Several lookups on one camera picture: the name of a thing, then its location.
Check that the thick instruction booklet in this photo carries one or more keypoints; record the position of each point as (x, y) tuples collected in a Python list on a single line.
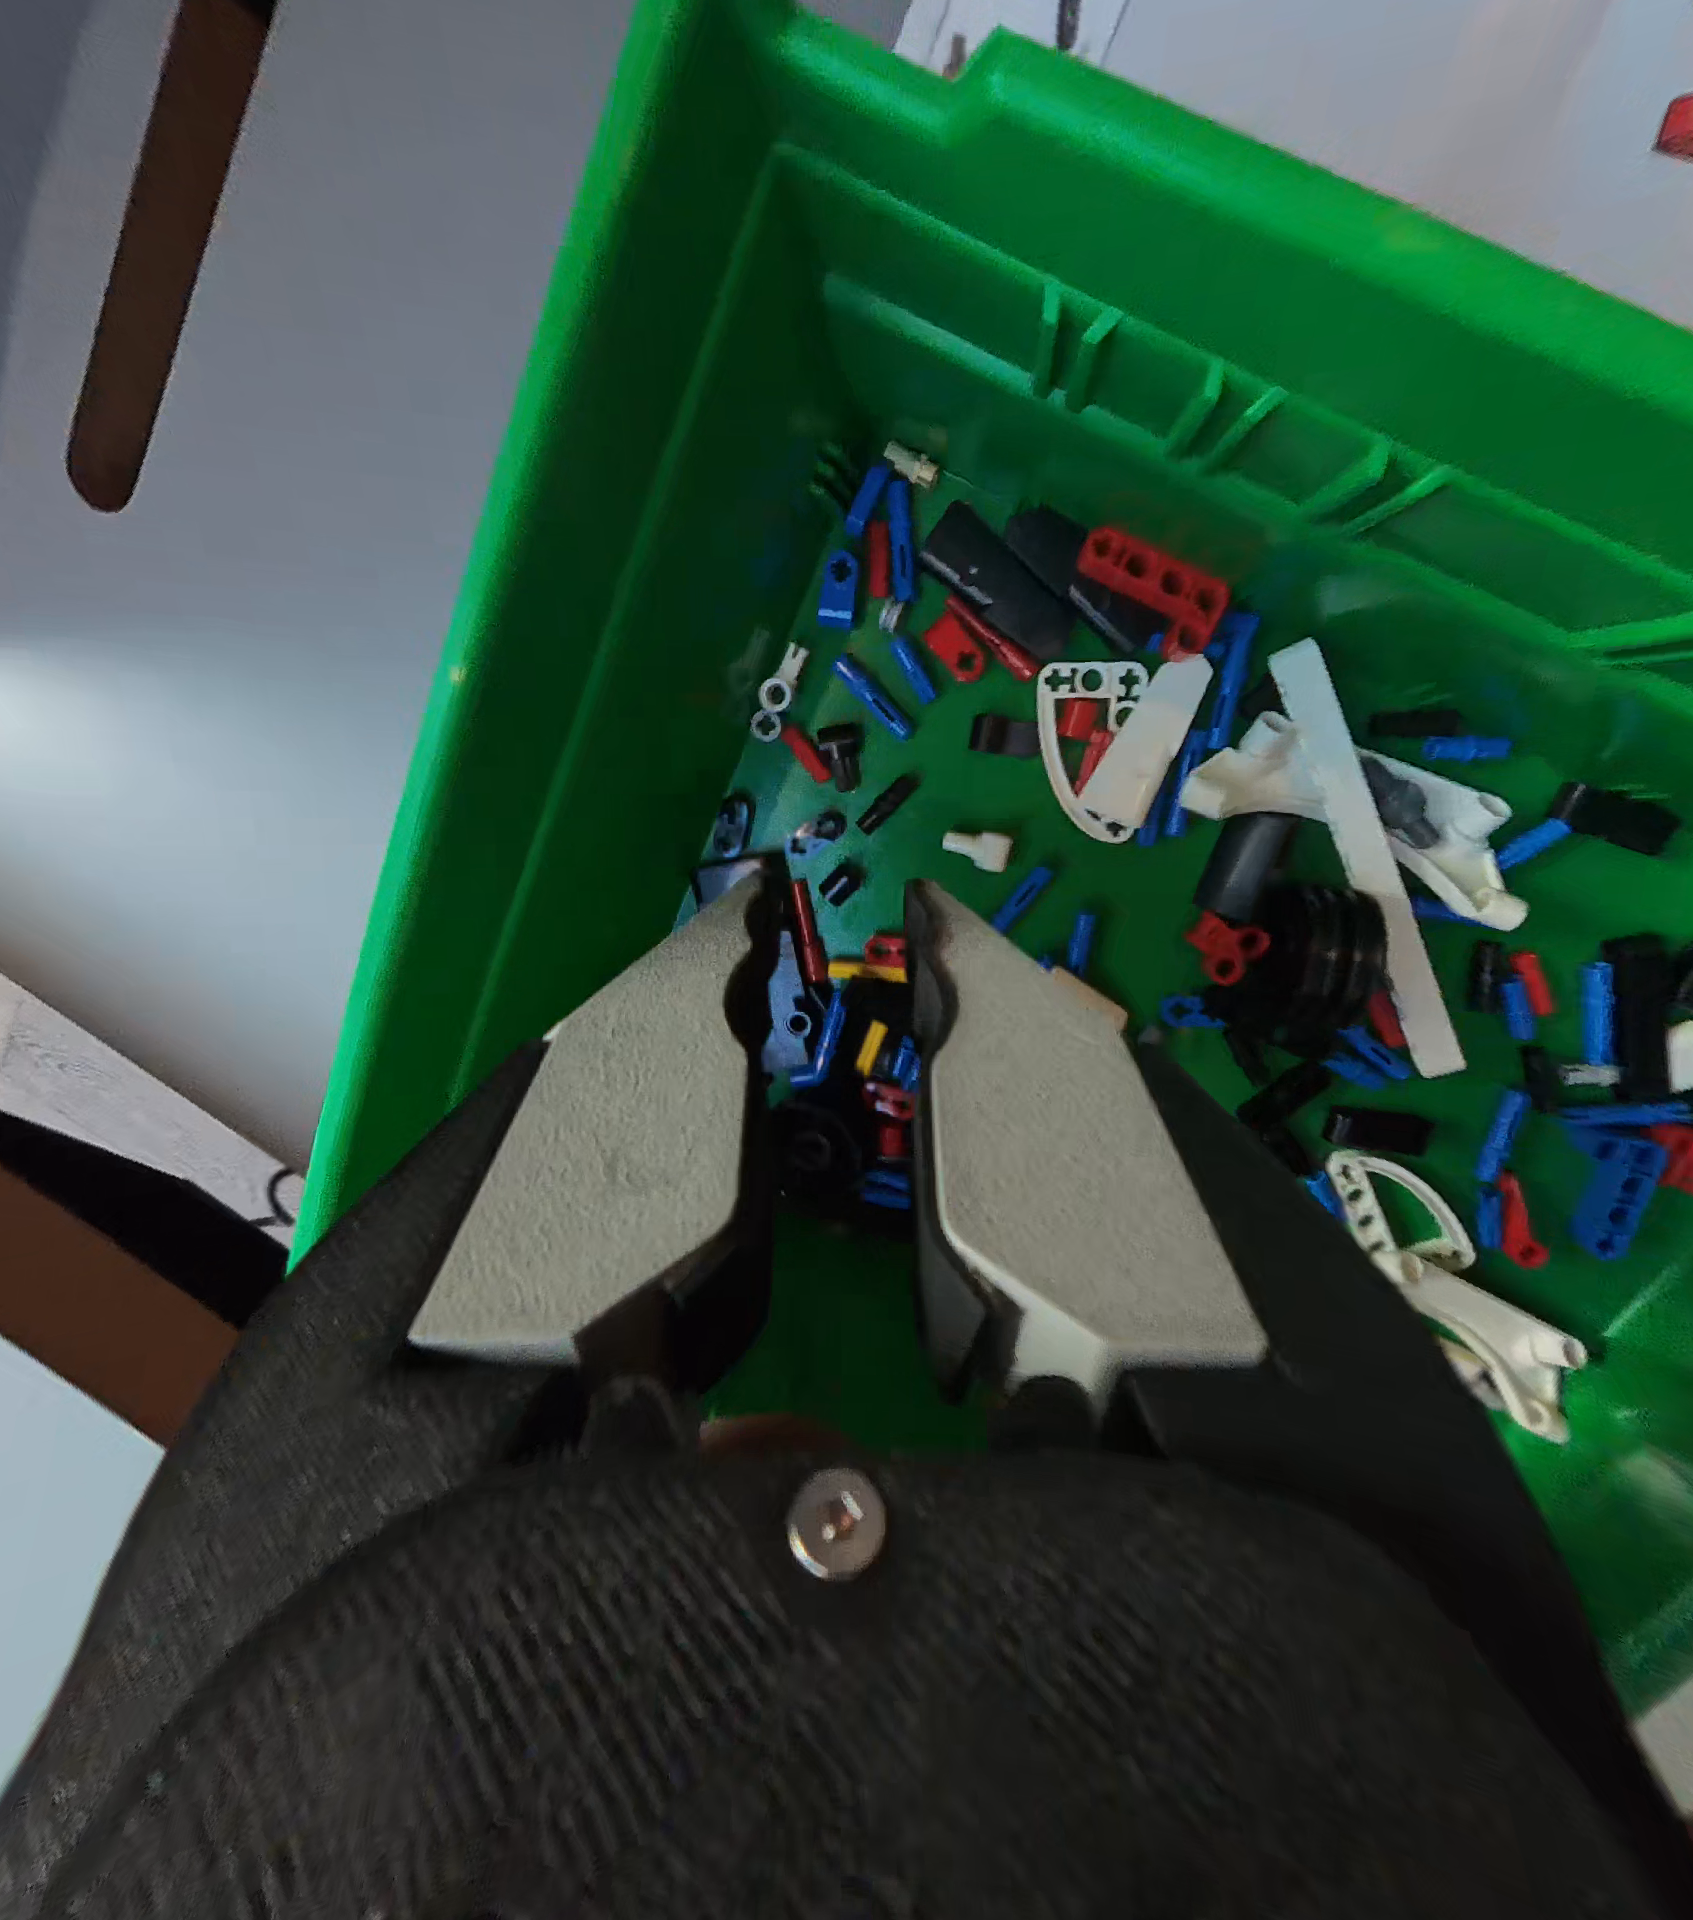
[(1388, 123)]

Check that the black ribbed rubber piece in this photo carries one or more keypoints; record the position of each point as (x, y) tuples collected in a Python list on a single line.
[(1328, 961)]

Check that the red angled holed beam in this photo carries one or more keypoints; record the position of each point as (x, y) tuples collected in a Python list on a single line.
[(1153, 577)]

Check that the pile of small toy bricks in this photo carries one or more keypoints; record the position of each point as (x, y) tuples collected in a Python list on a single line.
[(875, 698)]

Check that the white curved frame piece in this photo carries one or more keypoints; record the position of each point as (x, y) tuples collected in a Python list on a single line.
[(1060, 766)]

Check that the green plastic storage bin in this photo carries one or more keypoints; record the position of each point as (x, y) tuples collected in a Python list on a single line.
[(637, 602)]

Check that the long white panel piece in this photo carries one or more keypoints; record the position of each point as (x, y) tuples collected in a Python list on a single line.
[(1365, 842)]

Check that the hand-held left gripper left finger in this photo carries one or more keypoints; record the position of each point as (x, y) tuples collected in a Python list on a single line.
[(607, 1171)]

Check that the blue grey holed plate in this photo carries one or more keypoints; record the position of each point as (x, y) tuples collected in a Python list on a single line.
[(721, 879)]

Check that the yellow axle piece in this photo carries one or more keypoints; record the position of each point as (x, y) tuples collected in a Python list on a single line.
[(868, 972), (872, 1046)]

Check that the black curved panel piece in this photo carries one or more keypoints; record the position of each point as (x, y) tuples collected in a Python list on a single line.
[(980, 573), (1071, 563)]

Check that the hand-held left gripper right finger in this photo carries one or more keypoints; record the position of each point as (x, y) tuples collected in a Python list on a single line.
[(1071, 1186)]

